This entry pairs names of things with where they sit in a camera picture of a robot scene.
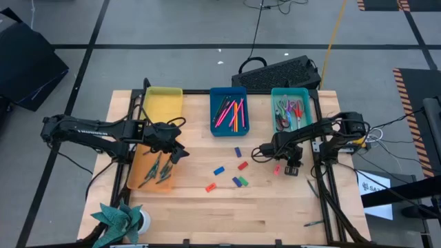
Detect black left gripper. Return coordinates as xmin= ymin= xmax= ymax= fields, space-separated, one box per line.
xmin=143 ymin=121 xmax=190 ymax=165

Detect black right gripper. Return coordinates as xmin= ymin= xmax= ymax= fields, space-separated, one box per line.
xmin=260 ymin=135 xmax=305 ymax=177

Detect purple and blue scissors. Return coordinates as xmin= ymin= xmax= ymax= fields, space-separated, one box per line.
xmin=279 ymin=94 xmax=294 ymax=130

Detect blue plastic bin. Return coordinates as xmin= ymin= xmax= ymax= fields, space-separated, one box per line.
xmin=209 ymin=85 xmax=251 ymax=138

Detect orange plastic bin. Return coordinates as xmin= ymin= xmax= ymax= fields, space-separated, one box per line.
xmin=126 ymin=139 xmax=176 ymax=193

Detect yellow plastic bin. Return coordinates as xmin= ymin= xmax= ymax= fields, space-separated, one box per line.
xmin=139 ymin=85 xmax=185 ymax=138

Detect long pink pencil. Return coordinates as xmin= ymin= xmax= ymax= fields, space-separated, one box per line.
xmin=214 ymin=100 xmax=236 ymax=129
xmin=228 ymin=98 xmax=245 ymax=127
xmin=218 ymin=102 xmax=237 ymax=127

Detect navy blue pencil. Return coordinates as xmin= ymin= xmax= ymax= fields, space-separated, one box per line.
xmin=217 ymin=97 xmax=230 ymax=120

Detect teal plastic bin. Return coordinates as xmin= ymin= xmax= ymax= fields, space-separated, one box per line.
xmin=270 ymin=87 xmax=314 ymax=134

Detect white plant pot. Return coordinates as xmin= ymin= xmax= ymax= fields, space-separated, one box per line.
xmin=137 ymin=208 xmax=152 ymax=235

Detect black perforated case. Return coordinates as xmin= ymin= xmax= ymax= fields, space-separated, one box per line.
xmin=231 ymin=54 xmax=322 ymax=91

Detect white paper sign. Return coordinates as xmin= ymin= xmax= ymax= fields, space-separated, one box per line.
xmin=356 ymin=169 xmax=394 ymax=221

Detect teal fabric plant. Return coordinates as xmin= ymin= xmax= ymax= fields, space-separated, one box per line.
xmin=90 ymin=200 xmax=144 ymax=248

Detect black desk beam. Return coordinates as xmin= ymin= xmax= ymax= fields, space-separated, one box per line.
xmin=360 ymin=174 xmax=441 ymax=209

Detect black stand base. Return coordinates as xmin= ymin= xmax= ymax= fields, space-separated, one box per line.
xmin=400 ymin=204 xmax=441 ymax=220

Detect grey padded bar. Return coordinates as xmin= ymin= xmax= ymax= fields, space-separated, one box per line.
xmin=422 ymin=97 xmax=441 ymax=147

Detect black hazard-striped floor mat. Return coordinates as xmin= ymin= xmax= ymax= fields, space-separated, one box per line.
xmin=356 ymin=0 xmax=441 ymax=13
xmin=392 ymin=68 xmax=441 ymax=179

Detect large black box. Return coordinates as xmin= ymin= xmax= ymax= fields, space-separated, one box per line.
xmin=0 ymin=7 xmax=70 ymax=112

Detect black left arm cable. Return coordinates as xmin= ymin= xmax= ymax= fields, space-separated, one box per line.
xmin=57 ymin=149 xmax=116 ymax=203

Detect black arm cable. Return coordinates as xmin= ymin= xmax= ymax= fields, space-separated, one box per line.
xmin=358 ymin=108 xmax=424 ymax=166
xmin=57 ymin=149 xmax=116 ymax=203

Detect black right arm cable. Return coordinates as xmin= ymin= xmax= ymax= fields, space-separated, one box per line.
xmin=358 ymin=108 xmax=424 ymax=166

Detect thick yellow cable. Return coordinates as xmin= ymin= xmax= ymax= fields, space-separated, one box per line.
xmin=319 ymin=0 xmax=349 ymax=90

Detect black hanging cable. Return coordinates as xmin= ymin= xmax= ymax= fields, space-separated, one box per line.
xmin=238 ymin=0 xmax=309 ymax=75

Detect white floor cable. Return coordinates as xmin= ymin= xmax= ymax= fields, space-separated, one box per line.
xmin=29 ymin=0 xmax=37 ymax=30

